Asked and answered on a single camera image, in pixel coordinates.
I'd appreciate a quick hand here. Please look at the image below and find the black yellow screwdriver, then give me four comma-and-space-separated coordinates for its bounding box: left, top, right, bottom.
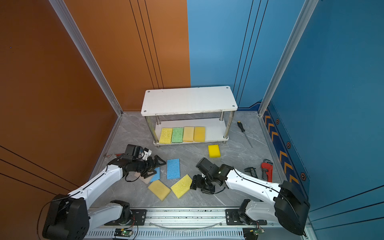
237, 121, 254, 149

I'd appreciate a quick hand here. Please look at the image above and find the blue textured sponge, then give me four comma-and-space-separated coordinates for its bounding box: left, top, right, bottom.
167, 159, 181, 180

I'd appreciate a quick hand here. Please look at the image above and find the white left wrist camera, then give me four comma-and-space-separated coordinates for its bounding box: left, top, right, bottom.
141, 148, 152, 161

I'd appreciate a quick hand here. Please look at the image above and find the aluminium corner post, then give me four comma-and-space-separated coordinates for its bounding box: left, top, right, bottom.
49, 0, 124, 117
258, 0, 319, 117

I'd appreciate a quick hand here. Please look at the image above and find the green circuit board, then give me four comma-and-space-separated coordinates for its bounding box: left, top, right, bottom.
114, 229, 134, 238
247, 229, 265, 240

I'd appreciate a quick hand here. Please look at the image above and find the small bright yellow sponge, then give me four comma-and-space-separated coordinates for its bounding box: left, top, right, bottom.
208, 145, 221, 158

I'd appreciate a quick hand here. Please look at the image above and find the aluminium corner post left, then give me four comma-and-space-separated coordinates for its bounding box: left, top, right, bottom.
49, 0, 124, 117

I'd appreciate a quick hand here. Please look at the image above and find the large yellow textured sponge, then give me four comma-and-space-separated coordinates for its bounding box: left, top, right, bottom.
171, 175, 193, 199

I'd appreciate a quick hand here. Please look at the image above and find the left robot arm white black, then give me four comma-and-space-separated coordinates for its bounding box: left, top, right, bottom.
37, 144, 166, 240

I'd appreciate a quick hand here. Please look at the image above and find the yellow foam sponge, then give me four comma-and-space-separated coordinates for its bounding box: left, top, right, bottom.
194, 127, 206, 143

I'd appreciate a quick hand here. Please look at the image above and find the light blue sponge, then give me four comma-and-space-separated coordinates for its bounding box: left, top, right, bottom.
150, 167, 161, 183

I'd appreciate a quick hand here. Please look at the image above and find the yellow black tape measure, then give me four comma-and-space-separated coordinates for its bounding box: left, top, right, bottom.
244, 167, 258, 179

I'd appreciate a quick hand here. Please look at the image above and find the yellow green textured sponge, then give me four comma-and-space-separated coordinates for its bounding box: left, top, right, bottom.
159, 128, 173, 144

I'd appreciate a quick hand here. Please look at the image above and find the pink beige sponge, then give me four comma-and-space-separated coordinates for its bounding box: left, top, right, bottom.
139, 176, 154, 185

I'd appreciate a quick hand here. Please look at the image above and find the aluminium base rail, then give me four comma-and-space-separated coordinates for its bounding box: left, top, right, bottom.
85, 207, 317, 240

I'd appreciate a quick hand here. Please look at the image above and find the pale yellow orange sponge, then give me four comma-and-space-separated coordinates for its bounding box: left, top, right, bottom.
183, 127, 195, 142

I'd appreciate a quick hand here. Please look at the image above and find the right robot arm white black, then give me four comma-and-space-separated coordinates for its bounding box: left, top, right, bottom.
190, 158, 310, 236

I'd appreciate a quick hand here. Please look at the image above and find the white two-tier shelf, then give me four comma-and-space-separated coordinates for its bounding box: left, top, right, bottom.
141, 86, 238, 146

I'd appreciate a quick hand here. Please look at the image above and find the aluminium corner post right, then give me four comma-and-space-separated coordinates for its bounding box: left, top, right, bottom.
258, 0, 319, 117

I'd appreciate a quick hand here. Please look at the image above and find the red handled small tool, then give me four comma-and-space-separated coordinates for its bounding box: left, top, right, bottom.
104, 154, 123, 159

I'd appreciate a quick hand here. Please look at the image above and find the red pipe wrench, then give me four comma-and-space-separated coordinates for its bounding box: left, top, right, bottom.
261, 159, 273, 183

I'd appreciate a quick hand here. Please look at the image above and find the green circuit board right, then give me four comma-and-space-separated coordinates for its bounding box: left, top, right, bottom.
247, 229, 265, 240

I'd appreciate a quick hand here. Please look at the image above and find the dark yellow sponge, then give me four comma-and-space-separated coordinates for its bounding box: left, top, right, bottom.
148, 180, 171, 201

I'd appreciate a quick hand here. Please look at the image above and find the green circuit board left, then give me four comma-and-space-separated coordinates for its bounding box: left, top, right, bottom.
114, 229, 134, 238

